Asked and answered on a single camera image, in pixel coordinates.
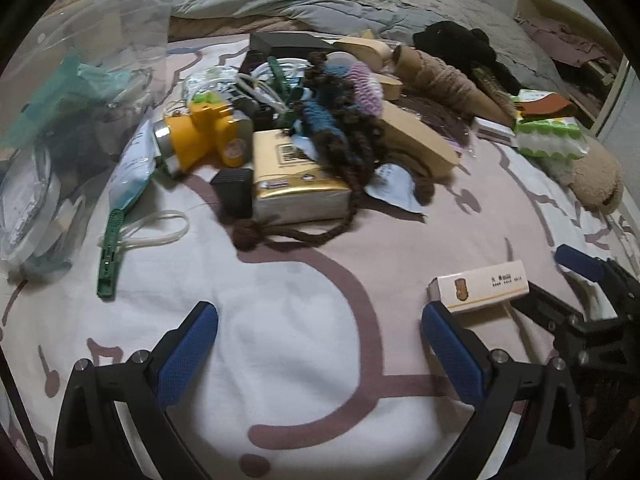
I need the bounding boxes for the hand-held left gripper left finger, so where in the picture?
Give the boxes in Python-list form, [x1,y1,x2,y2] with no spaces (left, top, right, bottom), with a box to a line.
[54,301,220,480]

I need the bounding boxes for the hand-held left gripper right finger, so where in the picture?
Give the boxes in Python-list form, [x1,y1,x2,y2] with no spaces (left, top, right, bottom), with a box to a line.
[421,301,586,480]

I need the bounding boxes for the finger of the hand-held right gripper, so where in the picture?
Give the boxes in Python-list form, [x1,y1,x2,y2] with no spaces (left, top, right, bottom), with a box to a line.
[554,244,613,283]
[510,282,583,333]

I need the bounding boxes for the white and gold small box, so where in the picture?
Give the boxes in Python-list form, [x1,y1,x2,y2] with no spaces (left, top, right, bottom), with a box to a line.
[426,259,530,315]

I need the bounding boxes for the light wooden block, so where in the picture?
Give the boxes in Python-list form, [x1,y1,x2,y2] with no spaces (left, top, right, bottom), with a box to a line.
[382,107,461,181]

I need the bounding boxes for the teal wet wipes pack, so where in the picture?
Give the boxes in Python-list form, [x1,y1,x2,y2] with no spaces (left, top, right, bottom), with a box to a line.
[10,52,136,146]

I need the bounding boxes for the clear plastic storage box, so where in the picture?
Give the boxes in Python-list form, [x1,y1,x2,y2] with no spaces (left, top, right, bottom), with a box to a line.
[0,0,173,281]

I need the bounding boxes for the beige plush toy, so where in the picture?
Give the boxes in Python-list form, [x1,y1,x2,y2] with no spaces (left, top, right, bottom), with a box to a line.
[565,150,623,216]

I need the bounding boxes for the printed cartoon blanket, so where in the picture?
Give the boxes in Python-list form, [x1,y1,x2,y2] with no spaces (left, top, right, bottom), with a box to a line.
[0,35,640,480]

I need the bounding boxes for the white plastic loop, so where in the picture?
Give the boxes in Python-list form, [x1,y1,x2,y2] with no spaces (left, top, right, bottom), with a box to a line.
[120,210,190,251]

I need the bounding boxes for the green plastic clip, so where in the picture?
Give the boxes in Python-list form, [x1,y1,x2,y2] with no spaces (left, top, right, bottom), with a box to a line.
[96,207,125,298]
[267,55,301,106]

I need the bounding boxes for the green dotted tissue pack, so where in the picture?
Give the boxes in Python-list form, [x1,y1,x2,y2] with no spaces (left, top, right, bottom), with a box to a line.
[515,89,586,171]

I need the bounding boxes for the white slim box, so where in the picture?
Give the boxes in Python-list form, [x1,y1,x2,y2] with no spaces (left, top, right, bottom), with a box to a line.
[472,116,516,142]

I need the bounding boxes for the small black block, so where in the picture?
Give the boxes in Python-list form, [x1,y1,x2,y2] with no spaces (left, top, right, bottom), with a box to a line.
[211,167,254,218]

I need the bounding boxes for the light blue packet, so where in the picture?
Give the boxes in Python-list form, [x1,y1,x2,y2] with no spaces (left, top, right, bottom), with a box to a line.
[365,162,426,216]

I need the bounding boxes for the gold tissue pack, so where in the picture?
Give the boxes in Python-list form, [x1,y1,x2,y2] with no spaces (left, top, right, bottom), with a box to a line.
[251,129,351,225]

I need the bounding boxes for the white soft pouch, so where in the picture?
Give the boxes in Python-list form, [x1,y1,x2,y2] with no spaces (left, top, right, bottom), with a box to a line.
[107,120,166,211]

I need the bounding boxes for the yellow flashlight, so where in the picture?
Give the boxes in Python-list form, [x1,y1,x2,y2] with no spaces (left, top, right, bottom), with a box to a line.
[154,92,253,177]

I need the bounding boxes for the pile of clothes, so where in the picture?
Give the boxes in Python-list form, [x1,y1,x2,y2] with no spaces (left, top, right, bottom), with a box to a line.
[515,15,626,91]

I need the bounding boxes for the twine cone spool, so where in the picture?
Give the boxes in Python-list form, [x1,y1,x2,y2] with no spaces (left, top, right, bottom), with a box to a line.
[390,45,516,128]

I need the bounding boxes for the black fuzzy glove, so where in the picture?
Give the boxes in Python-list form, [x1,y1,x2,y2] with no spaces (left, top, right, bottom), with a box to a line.
[412,20,521,96]

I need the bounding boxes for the folded beige blanket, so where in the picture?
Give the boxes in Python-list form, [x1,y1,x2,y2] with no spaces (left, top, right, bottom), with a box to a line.
[167,12,281,43]

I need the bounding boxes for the black box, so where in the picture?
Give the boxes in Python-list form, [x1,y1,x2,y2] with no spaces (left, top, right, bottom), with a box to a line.
[239,32,341,78]

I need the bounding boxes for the grey-blue duvet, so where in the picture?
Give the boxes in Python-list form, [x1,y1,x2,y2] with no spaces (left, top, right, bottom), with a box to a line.
[170,0,551,76]

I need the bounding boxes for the white coiled cable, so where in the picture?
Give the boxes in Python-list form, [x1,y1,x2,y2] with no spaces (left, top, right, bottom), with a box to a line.
[235,57,306,111]

